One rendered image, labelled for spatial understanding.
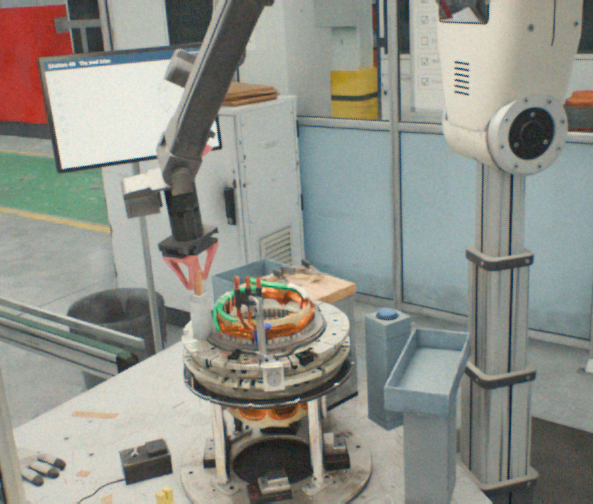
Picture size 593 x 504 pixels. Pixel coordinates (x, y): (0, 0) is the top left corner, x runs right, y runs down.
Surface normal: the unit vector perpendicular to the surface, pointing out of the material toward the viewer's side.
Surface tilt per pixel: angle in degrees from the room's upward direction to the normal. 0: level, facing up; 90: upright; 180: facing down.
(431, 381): 0
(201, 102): 120
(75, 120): 83
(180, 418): 0
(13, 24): 90
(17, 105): 90
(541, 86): 109
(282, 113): 91
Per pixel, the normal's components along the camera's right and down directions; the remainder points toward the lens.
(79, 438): -0.06, -0.95
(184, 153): 0.23, 0.73
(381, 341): -0.83, 0.22
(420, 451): -0.34, 0.32
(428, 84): -0.59, 0.29
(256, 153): 0.80, 0.15
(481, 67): -0.96, 0.14
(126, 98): 0.43, 0.14
